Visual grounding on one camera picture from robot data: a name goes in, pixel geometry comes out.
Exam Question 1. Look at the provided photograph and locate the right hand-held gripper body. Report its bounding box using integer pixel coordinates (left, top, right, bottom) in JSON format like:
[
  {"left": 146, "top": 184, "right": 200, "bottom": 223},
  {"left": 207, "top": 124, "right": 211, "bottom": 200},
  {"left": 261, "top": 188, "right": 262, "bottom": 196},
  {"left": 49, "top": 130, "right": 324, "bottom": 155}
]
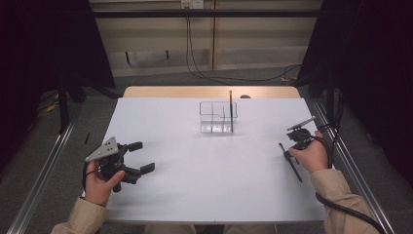
[{"left": 286, "top": 116, "right": 317, "bottom": 150}]

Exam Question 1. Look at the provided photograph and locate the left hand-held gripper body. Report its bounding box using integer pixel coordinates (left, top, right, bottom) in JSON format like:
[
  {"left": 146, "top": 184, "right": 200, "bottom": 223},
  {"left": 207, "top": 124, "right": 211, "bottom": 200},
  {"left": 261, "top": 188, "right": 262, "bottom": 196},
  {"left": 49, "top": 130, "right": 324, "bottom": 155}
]
[{"left": 85, "top": 136, "right": 134, "bottom": 193}]

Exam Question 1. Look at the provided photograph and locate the silver ferrule makeup brush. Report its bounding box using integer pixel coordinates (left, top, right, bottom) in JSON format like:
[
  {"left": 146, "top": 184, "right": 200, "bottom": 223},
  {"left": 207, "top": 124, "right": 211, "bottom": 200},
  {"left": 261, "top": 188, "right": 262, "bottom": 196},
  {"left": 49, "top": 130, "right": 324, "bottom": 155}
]
[{"left": 278, "top": 142, "right": 303, "bottom": 183}]

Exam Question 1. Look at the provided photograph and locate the gold ferrule makeup brush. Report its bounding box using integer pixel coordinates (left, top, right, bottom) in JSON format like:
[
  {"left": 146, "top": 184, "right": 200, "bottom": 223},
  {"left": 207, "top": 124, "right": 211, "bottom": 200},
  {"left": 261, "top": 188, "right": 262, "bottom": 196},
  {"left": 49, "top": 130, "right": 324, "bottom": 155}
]
[{"left": 228, "top": 90, "right": 235, "bottom": 134}]

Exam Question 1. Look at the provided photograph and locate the clear acrylic organizer box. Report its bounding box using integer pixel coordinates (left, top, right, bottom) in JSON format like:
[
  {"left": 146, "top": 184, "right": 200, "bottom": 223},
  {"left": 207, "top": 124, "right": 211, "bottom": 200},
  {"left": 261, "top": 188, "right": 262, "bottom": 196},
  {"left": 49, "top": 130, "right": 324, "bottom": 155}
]
[{"left": 199, "top": 100, "right": 239, "bottom": 135}]

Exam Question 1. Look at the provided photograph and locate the person's right hand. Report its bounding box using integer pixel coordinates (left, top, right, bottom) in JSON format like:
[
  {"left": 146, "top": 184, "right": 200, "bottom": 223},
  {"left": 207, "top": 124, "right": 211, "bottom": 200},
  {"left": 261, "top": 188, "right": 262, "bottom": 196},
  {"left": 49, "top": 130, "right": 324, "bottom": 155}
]
[{"left": 289, "top": 131, "right": 329, "bottom": 175}]

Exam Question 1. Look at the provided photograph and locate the person's left hand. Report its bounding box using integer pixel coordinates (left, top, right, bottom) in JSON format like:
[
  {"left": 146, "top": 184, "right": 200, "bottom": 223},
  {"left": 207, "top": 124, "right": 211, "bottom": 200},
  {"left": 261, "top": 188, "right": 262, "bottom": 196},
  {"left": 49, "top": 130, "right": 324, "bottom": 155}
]
[{"left": 85, "top": 161, "right": 126, "bottom": 208}]

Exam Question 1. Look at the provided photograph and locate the white table cover sheet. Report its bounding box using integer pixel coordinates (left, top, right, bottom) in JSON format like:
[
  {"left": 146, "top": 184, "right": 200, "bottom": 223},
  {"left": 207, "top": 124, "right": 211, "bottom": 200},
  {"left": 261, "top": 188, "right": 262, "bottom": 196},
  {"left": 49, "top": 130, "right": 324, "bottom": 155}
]
[{"left": 81, "top": 97, "right": 329, "bottom": 225}]

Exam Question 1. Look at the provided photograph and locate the small yellow object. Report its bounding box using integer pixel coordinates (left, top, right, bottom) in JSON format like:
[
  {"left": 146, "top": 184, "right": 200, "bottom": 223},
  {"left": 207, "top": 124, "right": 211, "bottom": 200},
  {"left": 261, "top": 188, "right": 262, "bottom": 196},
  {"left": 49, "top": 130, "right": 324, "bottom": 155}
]
[{"left": 45, "top": 93, "right": 60, "bottom": 113}]

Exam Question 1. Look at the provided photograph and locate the black curtain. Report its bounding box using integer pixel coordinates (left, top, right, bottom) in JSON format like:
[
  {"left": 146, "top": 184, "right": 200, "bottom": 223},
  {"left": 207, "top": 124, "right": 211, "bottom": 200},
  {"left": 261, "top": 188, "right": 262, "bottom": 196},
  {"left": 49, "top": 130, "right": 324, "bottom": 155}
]
[
  {"left": 296, "top": 0, "right": 413, "bottom": 186},
  {"left": 0, "top": 0, "right": 117, "bottom": 170}
]

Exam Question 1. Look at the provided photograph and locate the left hand-held gripper black cable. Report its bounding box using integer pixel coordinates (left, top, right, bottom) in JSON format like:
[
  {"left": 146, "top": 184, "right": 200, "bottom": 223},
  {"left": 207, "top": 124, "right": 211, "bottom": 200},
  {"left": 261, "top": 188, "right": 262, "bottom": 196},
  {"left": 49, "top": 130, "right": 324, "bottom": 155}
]
[{"left": 82, "top": 161, "right": 98, "bottom": 193}]

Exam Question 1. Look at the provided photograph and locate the hand-held gripper black cable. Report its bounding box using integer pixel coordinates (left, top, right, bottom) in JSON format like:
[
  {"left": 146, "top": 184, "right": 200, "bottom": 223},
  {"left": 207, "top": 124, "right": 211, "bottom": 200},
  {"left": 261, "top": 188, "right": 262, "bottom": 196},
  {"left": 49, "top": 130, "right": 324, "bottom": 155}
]
[
  {"left": 306, "top": 135, "right": 387, "bottom": 234},
  {"left": 82, "top": 161, "right": 98, "bottom": 193}
]

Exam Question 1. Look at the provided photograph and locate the aluminium floor rail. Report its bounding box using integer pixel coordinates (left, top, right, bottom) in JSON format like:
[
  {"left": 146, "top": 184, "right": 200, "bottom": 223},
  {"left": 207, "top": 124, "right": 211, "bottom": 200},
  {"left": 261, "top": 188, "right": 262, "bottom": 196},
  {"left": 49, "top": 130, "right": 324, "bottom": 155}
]
[
  {"left": 6, "top": 105, "right": 83, "bottom": 234},
  {"left": 311, "top": 100, "right": 397, "bottom": 234}
]

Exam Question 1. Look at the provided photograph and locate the right hand-held gripper black cable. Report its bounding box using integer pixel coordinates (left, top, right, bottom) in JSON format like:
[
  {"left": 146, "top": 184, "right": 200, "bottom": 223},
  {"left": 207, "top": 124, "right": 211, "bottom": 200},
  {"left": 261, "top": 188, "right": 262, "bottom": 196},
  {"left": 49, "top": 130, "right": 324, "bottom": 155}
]
[{"left": 306, "top": 135, "right": 387, "bottom": 234}]

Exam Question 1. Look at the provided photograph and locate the black wall cable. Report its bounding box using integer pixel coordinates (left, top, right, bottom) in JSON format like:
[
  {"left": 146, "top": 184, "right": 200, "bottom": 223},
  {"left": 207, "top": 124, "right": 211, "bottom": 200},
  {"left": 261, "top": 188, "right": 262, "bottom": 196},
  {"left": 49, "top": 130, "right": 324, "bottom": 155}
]
[
  {"left": 188, "top": 8, "right": 302, "bottom": 83},
  {"left": 185, "top": 8, "right": 230, "bottom": 86}
]

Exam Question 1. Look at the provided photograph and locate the black metal frame bar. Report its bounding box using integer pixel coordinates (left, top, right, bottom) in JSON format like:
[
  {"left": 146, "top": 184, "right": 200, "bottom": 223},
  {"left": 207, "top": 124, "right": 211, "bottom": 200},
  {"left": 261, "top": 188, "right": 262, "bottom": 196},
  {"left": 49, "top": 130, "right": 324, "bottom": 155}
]
[{"left": 92, "top": 9, "right": 323, "bottom": 20}]

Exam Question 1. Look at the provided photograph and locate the white wall socket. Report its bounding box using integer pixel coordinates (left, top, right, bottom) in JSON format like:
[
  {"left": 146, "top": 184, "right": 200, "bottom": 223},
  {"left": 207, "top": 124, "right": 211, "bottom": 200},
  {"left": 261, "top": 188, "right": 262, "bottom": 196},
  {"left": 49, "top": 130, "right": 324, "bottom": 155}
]
[{"left": 180, "top": 0, "right": 205, "bottom": 10}]

